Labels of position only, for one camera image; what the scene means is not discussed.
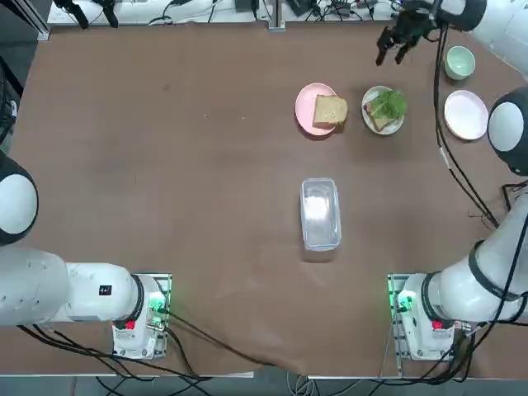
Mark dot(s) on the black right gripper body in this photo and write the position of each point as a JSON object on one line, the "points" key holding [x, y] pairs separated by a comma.
{"points": [[412, 22]]}

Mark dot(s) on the green ceramic bowl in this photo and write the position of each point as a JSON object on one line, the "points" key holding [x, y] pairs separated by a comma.
{"points": [[458, 62]]}

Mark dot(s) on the green lettuce leaf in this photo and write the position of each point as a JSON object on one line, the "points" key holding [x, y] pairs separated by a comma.
{"points": [[389, 103]]}

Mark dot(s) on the brown bread slice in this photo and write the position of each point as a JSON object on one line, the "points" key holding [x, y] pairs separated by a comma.
{"points": [[381, 123], [330, 111]]}

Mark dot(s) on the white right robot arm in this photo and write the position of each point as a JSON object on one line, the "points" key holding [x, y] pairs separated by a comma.
{"points": [[486, 272]]}

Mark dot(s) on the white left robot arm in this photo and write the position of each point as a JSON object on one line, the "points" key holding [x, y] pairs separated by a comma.
{"points": [[37, 288]]}

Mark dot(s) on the white plate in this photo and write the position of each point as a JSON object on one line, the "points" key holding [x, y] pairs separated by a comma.
{"points": [[369, 92]]}

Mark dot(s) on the pale pink plate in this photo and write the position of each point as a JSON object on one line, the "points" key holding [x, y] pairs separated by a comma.
{"points": [[466, 114]]}

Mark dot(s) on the clear plastic container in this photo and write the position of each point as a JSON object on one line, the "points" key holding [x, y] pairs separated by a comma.
{"points": [[321, 214]]}

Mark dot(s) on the black stand leg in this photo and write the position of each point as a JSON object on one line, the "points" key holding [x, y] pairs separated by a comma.
{"points": [[78, 12], [109, 12]]}

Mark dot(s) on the aluminium frame post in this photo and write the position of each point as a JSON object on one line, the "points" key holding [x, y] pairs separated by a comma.
{"points": [[35, 20], [276, 16]]}

